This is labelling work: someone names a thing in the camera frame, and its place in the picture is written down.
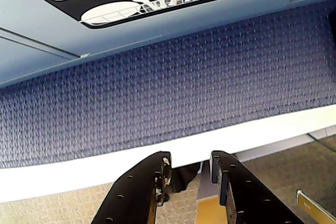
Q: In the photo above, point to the grey table leg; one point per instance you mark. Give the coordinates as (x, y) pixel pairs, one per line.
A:
(207, 184)

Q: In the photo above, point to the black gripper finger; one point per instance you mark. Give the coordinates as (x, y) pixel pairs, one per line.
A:
(249, 197)
(131, 195)

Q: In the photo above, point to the gold metal bar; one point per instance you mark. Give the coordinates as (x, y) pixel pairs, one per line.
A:
(315, 204)

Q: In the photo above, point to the dishwasher decal cabinet door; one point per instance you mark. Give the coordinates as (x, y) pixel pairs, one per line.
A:
(183, 23)

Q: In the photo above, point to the dark blue textured mat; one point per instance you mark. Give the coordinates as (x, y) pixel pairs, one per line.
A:
(157, 90)

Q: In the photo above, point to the yellow wooden board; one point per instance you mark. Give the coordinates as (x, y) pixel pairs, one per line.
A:
(207, 213)

